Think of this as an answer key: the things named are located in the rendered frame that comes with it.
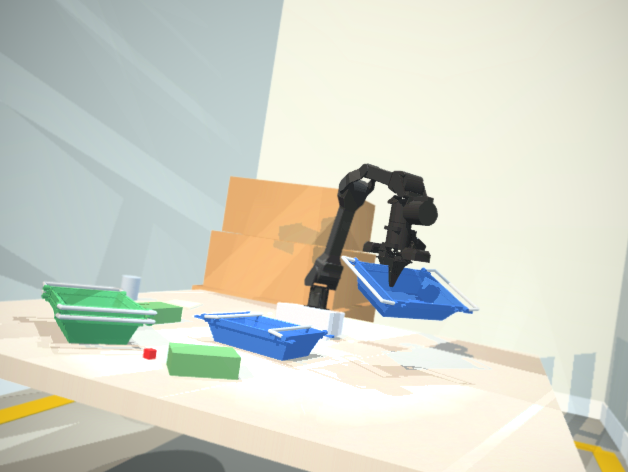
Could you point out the green block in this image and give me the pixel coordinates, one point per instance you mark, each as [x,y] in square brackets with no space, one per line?
[166,313]
[202,361]

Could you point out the pale blue cylinder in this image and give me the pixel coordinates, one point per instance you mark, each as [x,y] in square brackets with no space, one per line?
[130,284]

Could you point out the small red block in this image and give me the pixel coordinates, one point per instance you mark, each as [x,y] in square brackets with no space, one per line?
[149,354]

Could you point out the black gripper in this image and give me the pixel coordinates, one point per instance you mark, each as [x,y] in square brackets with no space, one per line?
[397,238]

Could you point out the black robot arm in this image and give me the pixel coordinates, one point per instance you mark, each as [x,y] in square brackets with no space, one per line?
[412,206]

